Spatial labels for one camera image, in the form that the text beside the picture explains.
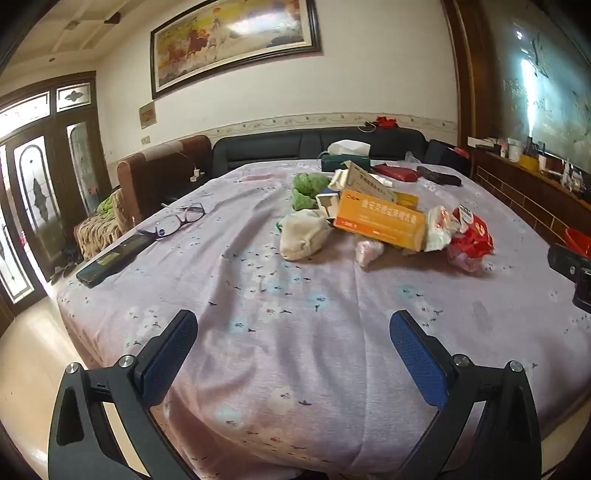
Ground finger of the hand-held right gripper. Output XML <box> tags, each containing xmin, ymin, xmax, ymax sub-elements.
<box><xmin>548</xmin><ymin>243</ymin><xmax>591</xmax><ymax>282</ymax></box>

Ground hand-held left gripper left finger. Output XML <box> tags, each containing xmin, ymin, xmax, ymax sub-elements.
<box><xmin>47</xmin><ymin>309</ymin><xmax>199</xmax><ymax>480</ymax></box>

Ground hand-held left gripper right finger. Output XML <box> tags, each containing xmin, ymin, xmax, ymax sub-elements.
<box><xmin>389</xmin><ymin>309</ymin><xmax>542</xmax><ymax>480</ymax></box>

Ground red plastic basket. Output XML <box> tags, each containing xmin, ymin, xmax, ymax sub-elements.
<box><xmin>564</xmin><ymin>227</ymin><xmax>591</xmax><ymax>259</ymax></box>

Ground white medicine box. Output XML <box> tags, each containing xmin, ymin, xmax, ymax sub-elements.
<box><xmin>316</xmin><ymin>192</ymin><xmax>341</xmax><ymax>219</ymax></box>

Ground wooden cabinet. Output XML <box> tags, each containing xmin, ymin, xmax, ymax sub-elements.
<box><xmin>468</xmin><ymin>138</ymin><xmax>591</xmax><ymax>259</ymax></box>

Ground red white snack bag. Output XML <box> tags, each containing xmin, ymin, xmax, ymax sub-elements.
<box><xmin>445</xmin><ymin>207</ymin><xmax>495</xmax><ymax>274</ymax></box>

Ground row of shelf clutter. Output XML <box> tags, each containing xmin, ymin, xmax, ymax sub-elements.
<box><xmin>467</xmin><ymin>136</ymin><xmax>591</xmax><ymax>192</ymax></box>

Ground black phone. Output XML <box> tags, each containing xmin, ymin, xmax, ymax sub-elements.
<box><xmin>76</xmin><ymin>234</ymin><xmax>153</xmax><ymax>288</ymax></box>

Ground floral purple tablecloth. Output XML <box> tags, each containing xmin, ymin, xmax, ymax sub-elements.
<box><xmin>56</xmin><ymin>159</ymin><xmax>591</xmax><ymax>480</ymax></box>

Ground crumpled white plastic wrapper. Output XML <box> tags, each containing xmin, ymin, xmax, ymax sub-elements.
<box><xmin>425</xmin><ymin>205</ymin><xmax>455</xmax><ymax>252</ymax></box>

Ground orange medicine box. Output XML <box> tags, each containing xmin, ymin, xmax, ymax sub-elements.
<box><xmin>332</xmin><ymin>189</ymin><xmax>426</xmax><ymax>252</ymax></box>

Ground woven beige throw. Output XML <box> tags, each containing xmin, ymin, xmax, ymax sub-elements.
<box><xmin>74</xmin><ymin>189</ymin><xmax>139</xmax><ymax>260</ymax></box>

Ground black toy pistol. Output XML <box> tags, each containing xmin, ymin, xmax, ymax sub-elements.
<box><xmin>417</xmin><ymin>166</ymin><xmax>462</xmax><ymax>186</ymax></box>

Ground black paper bag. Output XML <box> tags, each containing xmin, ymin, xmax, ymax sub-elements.
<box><xmin>424</xmin><ymin>139</ymin><xmax>472</xmax><ymax>174</ymax></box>

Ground beige cloth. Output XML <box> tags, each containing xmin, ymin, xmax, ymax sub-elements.
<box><xmin>279</xmin><ymin>209</ymin><xmax>334</xmax><ymax>261</ymax></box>

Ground brown armchair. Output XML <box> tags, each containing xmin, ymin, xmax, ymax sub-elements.
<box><xmin>116</xmin><ymin>135</ymin><xmax>212</xmax><ymax>227</ymax></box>

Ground cream cardboard box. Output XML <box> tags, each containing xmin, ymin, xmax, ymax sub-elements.
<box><xmin>342</xmin><ymin>161</ymin><xmax>399</xmax><ymax>204</ymax></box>

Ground red pouch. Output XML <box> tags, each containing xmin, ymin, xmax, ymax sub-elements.
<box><xmin>373</xmin><ymin>163</ymin><xmax>419</xmax><ymax>182</ymax></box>

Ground green fluffy towel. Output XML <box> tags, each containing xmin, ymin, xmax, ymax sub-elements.
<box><xmin>291</xmin><ymin>172</ymin><xmax>334</xmax><ymax>210</ymax></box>

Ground green tissue box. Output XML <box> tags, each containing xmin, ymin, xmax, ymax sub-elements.
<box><xmin>321</xmin><ymin>154</ymin><xmax>372</xmax><ymax>172</ymax></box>

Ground wooden glass door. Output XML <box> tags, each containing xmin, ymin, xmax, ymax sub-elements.
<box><xmin>0</xmin><ymin>71</ymin><xmax>112</xmax><ymax>319</ymax></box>

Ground white tissue sheet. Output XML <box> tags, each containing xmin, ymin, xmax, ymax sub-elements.
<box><xmin>327</xmin><ymin>139</ymin><xmax>371</xmax><ymax>157</ymax></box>

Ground black leather sofa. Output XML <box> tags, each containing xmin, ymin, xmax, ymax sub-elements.
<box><xmin>212</xmin><ymin>128</ymin><xmax>428</xmax><ymax>178</ymax></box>

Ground framed horse painting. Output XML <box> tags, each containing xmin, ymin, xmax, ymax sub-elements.
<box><xmin>150</xmin><ymin>0</ymin><xmax>321</xmax><ymax>100</ymax></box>

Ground purple frame glasses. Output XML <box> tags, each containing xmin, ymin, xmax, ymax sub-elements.
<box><xmin>137</xmin><ymin>203</ymin><xmax>205</xmax><ymax>241</ymax></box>

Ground etched glass wall panel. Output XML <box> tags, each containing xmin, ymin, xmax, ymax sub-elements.
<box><xmin>480</xmin><ymin>0</ymin><xmax>591</xmax><ymax>162</ymax></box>

